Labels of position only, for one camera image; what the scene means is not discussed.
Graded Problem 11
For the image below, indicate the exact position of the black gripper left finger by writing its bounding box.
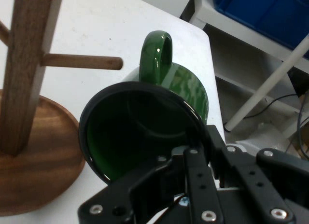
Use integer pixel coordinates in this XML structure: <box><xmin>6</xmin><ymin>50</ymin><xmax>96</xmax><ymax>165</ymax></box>
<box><xmin>77</xmin><ymin>146</ymin><xmax>222</xmax><ymax>224</ymax></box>

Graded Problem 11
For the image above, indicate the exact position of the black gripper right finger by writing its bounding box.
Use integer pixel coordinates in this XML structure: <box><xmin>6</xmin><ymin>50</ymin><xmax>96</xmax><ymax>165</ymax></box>
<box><xmin>207</xmin><ymin>125</ymin><xmax>309</xmax><ymax>224</ymax></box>

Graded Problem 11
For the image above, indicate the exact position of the green enamel mug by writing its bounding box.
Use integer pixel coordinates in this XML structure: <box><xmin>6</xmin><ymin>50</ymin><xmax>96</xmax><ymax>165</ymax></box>
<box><xmin>79</xmin><ymin>30</ymin><xmax>210</xmax><ymax>186</ymax></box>

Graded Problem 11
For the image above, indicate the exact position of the white metal pole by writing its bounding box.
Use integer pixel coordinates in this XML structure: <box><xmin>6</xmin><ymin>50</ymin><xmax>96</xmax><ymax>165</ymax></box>
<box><xmin>225</xmin><ymin>34</ymin><xmax>309</xmax><ymax>132</ymax></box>

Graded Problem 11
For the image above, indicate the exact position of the white shelf unit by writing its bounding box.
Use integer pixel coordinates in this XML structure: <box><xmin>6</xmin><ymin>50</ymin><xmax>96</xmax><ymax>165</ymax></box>
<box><xmin>180</xmin><ymin>0</ymin><xmax>309</xmax><ymax>140</ymax></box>

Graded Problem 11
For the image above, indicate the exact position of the blue plastic crate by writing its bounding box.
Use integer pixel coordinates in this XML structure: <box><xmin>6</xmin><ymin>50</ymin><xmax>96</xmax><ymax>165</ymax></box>
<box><xmin>212</xmin><ymin>0</ymin><xmax>309</xmax><ymax>51</ymax></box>

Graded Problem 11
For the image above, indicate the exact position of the wooden mug tree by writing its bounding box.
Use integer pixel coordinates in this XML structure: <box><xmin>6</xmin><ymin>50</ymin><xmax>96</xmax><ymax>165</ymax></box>
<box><xmin>0</xmin><ymin>0</ymin><xmax>124</xmax><ymax>216</ymax></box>

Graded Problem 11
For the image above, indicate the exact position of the thin black cable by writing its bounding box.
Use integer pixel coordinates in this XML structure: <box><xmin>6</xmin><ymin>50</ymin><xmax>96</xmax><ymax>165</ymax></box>
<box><xmin>223</xmin><ymin>93</ymin><xmax>303</xmax><ymax>128</ymax></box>

